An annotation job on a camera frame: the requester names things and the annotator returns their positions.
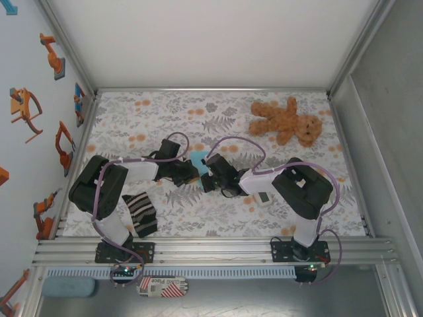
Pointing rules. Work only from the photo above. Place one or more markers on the light blue cloth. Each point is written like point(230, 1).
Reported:
point(195, 156)

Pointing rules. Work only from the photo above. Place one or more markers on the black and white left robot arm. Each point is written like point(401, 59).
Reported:
point(142, 170)

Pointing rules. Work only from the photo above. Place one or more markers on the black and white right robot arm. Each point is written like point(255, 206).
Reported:
point(257, 183)

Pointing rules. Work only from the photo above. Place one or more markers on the floral printed tablecloth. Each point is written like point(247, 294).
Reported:
point(198, 211)

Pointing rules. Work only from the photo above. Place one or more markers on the white digital timer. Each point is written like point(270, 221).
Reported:
point(264, 199)

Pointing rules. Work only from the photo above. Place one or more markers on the black and beige striped sock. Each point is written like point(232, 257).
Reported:
point(140, 214)

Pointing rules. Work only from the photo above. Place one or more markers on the brown teddy bear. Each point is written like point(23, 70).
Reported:
point(287, 120)

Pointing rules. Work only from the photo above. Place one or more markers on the red white striped case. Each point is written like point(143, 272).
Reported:
point(163, 286)

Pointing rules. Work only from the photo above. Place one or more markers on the blue and orange machine sticker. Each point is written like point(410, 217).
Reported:
point(79, 105)

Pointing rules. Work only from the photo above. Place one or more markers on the blue-grey oval pouch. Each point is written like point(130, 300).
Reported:
point(69, 286)

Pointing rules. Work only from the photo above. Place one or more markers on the orange gripper claw sticker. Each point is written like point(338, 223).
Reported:
point(13, 294)
point(21, 105)

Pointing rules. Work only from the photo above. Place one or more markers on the orange block sticker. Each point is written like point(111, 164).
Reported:
point(3, 176)

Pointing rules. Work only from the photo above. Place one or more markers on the aluminium mounting rail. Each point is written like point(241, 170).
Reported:
point(215, 251)

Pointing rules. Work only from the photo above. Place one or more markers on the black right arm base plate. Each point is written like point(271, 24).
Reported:
point(279, 252)

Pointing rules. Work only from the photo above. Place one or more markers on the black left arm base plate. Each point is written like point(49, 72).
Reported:
point(147, 252)

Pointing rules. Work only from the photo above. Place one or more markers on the aluminium frame crossbar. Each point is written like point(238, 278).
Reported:
point(211, 89)

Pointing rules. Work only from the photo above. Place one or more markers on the aluminium table side rail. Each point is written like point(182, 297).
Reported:
point(340, 127)
point(82, 142)

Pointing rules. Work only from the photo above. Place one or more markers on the aluminium frame post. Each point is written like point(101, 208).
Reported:
point(73, 53)
point(361, 46)

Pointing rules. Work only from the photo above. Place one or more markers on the aluminium frame leg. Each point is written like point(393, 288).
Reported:
point(393, 290)
point(31, 294)

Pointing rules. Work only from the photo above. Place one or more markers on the blue wall sticker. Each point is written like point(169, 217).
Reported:
point(11, 7)

